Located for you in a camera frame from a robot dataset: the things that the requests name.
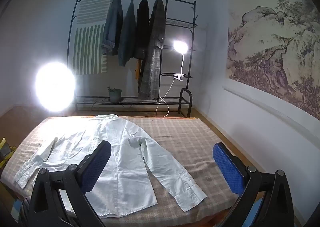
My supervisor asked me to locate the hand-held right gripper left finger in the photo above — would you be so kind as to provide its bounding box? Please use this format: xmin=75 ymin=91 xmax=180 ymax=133
xmin=25 ymin=140 xmax=112 ymax=227

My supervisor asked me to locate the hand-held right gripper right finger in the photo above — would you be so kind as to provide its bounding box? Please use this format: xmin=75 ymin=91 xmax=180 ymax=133
xmin=212 ymin=142 xmax=296 ymax=227

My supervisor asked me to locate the white long-sleeved shirt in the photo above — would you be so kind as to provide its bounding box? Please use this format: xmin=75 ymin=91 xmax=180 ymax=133
xmin=14 ymin=114 xmax=208 ymax=217

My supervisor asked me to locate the black metal clothes rack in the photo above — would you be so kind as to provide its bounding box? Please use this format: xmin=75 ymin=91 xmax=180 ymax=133
xmin=66 ymin=0 xmax=198 ymax=118

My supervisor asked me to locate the brown plaid blanket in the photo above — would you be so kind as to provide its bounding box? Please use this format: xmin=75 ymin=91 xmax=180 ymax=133
xmin=0 ymin=115 xmax=240 ymax=227

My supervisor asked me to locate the potted plant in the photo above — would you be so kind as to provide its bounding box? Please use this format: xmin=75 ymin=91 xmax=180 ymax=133
xmin=107 ymin=86 xmax=123 ymax=103

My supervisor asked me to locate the yellow and black stand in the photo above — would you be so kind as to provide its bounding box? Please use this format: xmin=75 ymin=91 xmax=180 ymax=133
xmin=0 ymin=137 xmax=15 ymax=167

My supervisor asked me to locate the orange scarf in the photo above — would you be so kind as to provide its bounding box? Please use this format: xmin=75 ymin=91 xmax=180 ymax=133
xmin=135 ymin=59 xmax=143 ymax=83

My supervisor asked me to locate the grey plaid coat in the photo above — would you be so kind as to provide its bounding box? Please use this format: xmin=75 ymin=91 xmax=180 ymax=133
xmin=138 ymin=0 xmax=167 ymax=100

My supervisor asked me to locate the white clip lamp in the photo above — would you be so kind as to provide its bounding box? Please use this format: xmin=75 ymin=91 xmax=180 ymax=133
xmin=172 ymin=40 xmax=189 ymax=81

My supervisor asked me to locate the dark teal jacket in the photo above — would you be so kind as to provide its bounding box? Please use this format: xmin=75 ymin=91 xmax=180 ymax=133
xmin=117 ymin=0 xmax=137 ymax=67

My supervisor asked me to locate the blue denim jacket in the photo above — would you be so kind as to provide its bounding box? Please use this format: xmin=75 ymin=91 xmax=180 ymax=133
xmin=101 ymin=0 xmax=123 ymax=56

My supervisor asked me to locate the black coat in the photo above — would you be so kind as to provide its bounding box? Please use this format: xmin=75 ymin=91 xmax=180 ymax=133
xmin=134 ymin=0 xmax=150 ymax=60

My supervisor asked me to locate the black metal bed frame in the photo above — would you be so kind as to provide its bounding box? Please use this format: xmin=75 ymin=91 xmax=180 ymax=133
xmin=178 ymin=88 xmax=193 ymax=118

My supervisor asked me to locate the white wall conduit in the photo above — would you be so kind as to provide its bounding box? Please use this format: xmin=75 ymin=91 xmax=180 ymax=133
xmin=222 ymin=85 xmax=313 ymax=142

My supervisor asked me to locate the bright ring light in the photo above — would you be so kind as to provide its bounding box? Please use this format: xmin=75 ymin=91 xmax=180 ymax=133
xmin=35 ymin=61 xmax=76 ymax=112

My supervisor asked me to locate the white lamp cable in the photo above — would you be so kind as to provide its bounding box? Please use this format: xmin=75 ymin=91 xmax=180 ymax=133
xmin=155 ymin=77 xmax=175 ymax=118

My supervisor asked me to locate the green striped wall poster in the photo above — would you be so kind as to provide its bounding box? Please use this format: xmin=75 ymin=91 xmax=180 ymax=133
xmin=71 ymin=0 xmax=117 ymax=76

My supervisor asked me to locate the landscape wall poster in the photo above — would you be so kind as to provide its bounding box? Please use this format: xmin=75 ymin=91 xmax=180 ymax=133
xmin=226 ymin=0 xmax=320 ymax=120

